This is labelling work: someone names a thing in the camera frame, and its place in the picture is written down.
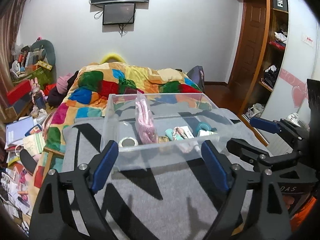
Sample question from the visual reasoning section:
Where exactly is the teal tape roll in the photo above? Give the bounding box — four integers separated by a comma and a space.
196, 122, 217, 137

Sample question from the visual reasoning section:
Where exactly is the white cream tube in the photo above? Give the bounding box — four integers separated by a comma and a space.
185, 140, 201, 153

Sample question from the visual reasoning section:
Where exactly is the pink white braided ring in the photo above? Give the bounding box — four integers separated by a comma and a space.
175, 126, 188, 139

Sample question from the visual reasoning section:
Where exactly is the mint green lotion tube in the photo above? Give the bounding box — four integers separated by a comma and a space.
165, 128, 183, 141

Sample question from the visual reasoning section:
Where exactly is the clear plastic storage box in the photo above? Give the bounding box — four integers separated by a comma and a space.
100, 93, 236, 171

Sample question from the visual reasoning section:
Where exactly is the pink rope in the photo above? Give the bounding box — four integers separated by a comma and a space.
134, 97, 158, 145

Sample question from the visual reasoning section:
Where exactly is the white tape roll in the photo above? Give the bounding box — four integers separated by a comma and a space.
118, 137, 138, 148

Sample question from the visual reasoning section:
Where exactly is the white green pill bottle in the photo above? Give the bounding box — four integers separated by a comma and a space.
179, 126, 194, 139

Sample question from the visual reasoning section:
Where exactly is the wooden wardrobe shelf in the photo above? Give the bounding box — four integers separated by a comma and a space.
238, 0, 289, 116

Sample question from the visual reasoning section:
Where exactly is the brown wooden door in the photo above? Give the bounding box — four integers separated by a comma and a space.
229, 0, 266, 97

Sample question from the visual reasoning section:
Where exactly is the purple backpack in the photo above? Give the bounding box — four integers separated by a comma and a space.
187, 66, 204, 92

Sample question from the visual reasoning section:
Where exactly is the blue white booklet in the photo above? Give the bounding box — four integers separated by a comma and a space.
5, 116, 34, 148

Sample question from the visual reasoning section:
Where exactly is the grey black blanket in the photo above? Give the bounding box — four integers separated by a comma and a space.
61, 104, 276, 240

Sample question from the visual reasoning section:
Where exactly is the pink bunny toy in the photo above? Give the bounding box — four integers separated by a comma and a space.
30, 77, 46, 109

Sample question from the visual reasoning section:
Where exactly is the colourful patchwork quilt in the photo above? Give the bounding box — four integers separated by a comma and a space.
27, 61, 213, 203

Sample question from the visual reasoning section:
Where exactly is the red box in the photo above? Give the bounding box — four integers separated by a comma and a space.
6, 80, 31, 105

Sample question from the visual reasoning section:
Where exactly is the pink knit hat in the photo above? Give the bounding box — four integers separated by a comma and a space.
56, 73, 76, 95

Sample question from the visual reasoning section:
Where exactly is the yellow pillow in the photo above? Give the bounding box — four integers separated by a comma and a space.
100, 53, 126, 64

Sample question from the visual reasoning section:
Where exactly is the green neck pillow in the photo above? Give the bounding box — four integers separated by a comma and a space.
30, 40, 56, 66

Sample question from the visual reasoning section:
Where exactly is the striped pink curtain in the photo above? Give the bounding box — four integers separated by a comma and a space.
1, 0, 26, 122

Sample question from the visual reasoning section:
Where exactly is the small wall monitor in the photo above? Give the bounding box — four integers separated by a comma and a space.
103, 3, 136, 25

